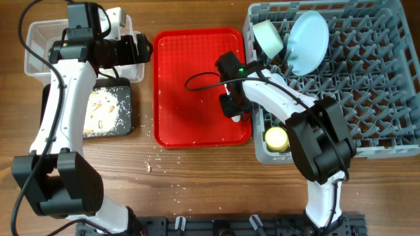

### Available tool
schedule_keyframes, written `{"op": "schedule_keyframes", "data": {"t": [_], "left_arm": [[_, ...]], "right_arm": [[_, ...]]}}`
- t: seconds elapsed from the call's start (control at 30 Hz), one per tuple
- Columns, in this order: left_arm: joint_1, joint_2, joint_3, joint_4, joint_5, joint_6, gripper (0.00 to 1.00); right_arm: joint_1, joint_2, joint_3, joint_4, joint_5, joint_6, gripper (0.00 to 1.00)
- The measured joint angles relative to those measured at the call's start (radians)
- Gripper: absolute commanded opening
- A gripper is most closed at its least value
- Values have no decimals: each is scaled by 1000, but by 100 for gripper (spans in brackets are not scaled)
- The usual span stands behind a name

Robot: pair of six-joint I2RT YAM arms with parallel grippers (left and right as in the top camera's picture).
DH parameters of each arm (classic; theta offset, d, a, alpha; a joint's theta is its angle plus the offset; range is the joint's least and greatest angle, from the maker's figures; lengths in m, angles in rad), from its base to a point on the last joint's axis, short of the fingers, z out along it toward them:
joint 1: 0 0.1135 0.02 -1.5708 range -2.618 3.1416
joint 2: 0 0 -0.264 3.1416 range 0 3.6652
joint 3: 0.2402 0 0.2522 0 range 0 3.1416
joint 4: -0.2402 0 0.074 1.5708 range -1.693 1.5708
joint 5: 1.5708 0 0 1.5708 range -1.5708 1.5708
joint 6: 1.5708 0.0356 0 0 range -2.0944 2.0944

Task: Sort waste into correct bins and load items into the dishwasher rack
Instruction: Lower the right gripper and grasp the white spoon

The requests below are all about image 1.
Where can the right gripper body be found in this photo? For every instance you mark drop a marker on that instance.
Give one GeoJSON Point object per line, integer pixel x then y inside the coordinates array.
{"type": "Point", "coordinates": [231, 107]}

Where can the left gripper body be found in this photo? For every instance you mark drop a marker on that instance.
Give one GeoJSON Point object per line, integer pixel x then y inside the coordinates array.
{"type": "Point", "coordinates": [127, 55]}

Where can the white plastic spoon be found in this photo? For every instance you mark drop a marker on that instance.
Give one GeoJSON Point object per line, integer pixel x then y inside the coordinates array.
{"type": "Point", "coordinates": [236, 118]}

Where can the yellow plastic cup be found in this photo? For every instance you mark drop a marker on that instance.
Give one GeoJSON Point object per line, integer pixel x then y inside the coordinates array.
{"type": "Point", "coordinates": [276, 139]}

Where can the food scraps and rice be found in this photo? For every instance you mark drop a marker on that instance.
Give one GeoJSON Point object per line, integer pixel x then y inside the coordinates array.
{"type": "Point", "coordinates": [103, 111]}

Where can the mint green bowl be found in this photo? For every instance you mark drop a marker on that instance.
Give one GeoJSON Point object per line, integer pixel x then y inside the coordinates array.
{"type": "Point", "coordinates": [268, 38]}

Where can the light blue plate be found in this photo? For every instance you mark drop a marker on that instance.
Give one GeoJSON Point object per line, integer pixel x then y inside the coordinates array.
{"type": "Point", "coordinates": [307, 43]}

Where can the white plastic fork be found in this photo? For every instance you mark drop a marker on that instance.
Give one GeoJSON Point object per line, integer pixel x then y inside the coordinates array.
{"type": "Point", "coordinates": [226, 89]}

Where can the light blue bowl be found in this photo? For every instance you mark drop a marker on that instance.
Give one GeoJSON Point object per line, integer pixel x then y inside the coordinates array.
{"type": "Point", "coordinates": [278, 79]}

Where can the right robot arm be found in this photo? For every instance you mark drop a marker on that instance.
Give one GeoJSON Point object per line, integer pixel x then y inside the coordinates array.
{"type": "Point", "coordinates": [319, 139]}

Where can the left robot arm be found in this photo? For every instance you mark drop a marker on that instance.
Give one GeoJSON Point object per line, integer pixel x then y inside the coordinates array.
{"type": "Point", "coordinates": [54, 177]}

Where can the black food waste tray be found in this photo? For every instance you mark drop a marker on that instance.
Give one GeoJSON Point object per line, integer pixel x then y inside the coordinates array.
{"type": "Point", "coordinates": [111, 111]}

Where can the clear plastic waste bin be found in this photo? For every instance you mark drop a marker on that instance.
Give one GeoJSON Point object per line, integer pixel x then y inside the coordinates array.
{"type": "Point", "coordinates": [42, 35]}

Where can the grey dishwasher rack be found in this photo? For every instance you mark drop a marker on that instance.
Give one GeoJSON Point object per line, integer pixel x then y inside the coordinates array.
{"type": "Point", "coordinates": [370, 68]}

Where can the red serving tray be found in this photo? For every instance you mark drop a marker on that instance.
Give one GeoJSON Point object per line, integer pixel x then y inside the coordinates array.
{"type": "Point", "coordinates": [186, 110]}

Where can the brown food crumb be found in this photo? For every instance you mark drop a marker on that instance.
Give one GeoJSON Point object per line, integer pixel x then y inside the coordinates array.
{"type": "Point", "coordinates": [148, 167]}

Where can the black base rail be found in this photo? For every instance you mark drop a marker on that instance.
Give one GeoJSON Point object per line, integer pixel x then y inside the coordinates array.
{"type": "Point", "coordinates": [348, 224]}

